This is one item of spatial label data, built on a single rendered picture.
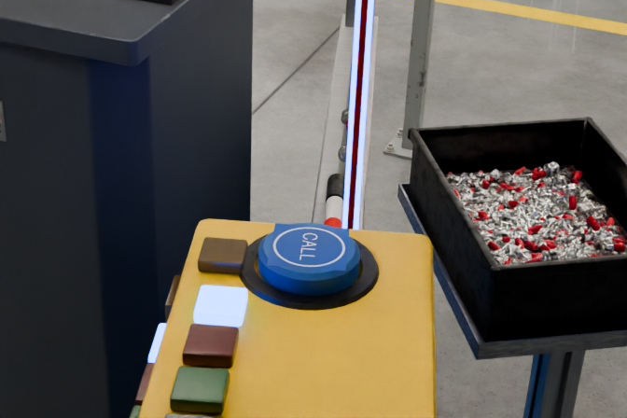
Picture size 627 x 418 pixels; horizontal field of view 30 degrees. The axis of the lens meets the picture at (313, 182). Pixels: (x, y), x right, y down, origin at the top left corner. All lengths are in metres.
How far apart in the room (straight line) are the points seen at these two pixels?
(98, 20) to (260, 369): 0.51
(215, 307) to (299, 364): 0.04
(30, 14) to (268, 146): 1.94
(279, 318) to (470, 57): 2.94
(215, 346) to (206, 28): 0.61
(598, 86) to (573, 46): 0.27
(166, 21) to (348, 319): 0.48
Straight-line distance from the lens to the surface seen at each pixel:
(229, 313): 0.43
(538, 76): 3.28
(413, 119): 2.76
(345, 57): 1.16
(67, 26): 0.87
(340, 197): 0.90
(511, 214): 0.95
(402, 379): 0.41
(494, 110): 3.06
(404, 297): 0.45
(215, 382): 0.39
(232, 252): 0.46
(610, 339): 0.88
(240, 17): 1.06
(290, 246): 0.45
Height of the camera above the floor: 1.33
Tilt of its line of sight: 30 degrees down
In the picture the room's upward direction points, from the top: 3 degrees clockwise
